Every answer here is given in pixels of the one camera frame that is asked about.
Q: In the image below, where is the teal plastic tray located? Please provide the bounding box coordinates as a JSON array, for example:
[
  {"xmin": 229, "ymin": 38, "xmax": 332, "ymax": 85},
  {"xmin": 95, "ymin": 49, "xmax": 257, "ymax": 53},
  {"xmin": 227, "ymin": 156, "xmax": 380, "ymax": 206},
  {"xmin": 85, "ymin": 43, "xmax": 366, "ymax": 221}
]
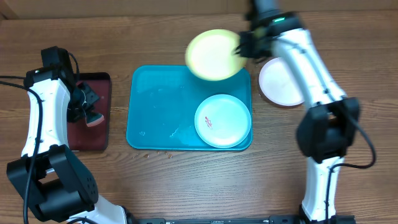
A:
[{"xmin": 126, "ymin": 65, "xmax": 252, "ymax": 151}]

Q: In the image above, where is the white plate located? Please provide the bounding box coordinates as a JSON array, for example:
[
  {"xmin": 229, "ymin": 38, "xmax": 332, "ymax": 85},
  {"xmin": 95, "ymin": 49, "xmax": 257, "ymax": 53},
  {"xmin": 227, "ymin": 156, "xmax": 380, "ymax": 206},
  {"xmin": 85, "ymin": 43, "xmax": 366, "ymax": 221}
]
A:
[{"xmin": 258, "ymin": 58, "xmax": 304, "ymax": 107}]

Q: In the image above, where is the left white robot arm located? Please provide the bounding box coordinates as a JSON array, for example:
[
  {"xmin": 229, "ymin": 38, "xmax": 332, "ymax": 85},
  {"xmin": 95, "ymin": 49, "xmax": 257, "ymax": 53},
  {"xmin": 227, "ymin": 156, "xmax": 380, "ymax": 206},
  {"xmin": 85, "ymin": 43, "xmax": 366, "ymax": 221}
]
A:
[{"xmin": 6, "ymin": 46, "xmax": 136, "ymax": 223}]

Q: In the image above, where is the yellow-green plate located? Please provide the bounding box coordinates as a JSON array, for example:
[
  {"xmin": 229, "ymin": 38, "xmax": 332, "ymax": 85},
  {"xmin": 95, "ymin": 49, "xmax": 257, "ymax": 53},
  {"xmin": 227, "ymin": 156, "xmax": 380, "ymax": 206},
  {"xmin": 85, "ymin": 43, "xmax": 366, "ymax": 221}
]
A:
[{"xmin": 185, "ymin": 29, "xmax": 247, "ymax": 81}]

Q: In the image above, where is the light blue plate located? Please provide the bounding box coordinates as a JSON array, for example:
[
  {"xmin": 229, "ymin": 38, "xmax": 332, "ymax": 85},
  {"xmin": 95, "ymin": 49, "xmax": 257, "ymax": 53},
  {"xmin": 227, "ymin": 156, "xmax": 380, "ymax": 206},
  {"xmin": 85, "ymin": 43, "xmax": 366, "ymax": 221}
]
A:
[{"xmin": 194, "ymin": 94, "xmax": 252, "ymax": 149}]

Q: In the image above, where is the dark red small tray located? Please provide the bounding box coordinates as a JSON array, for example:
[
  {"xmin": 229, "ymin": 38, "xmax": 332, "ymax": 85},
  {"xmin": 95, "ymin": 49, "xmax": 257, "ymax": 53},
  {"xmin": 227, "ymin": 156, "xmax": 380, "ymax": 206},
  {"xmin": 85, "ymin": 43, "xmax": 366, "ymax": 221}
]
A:
[{"xmin": 67, "ymin": 72, "xmax": 112, "ymax": 151}]

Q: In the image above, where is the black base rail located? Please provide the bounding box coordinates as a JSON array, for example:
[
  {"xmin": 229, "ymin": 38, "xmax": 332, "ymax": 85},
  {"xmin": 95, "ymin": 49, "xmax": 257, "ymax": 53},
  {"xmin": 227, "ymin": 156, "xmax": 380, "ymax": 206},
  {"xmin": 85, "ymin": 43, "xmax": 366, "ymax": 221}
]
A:
[{"xmin": 136, "ymin": 214, "xmax": 357, "ymax": 224}]

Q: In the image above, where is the red and green sponge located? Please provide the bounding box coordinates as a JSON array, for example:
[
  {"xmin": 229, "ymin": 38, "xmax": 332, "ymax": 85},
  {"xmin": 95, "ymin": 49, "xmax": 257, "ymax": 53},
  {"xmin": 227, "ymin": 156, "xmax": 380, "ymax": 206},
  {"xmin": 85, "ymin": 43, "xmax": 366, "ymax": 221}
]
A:
[{"xmin": 85, "ymin": 111, "xmax": 104, "ymax": 128}]

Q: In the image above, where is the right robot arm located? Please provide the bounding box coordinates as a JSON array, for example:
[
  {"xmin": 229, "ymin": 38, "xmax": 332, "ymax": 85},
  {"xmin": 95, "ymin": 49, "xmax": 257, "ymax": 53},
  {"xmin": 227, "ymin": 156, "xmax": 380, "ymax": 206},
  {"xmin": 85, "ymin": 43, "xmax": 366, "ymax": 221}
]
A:
[{"xmin": 236, "ymin": 0, "xmax": 359, "ymax": 223}]

